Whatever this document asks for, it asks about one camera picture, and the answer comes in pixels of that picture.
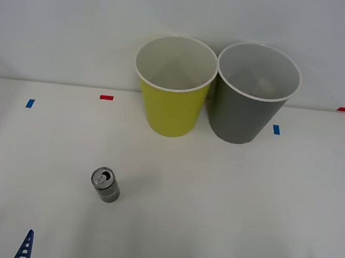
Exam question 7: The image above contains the yellow-green plastic bin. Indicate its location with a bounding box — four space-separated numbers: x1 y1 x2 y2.
126 30 221 142

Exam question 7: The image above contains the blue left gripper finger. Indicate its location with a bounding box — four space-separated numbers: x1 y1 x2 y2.
12 227 36 258

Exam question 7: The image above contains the grey plastic bin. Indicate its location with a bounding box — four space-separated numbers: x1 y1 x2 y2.
208 38 307 151

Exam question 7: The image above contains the black drink can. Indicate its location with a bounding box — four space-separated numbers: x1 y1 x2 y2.
88 165 124 205

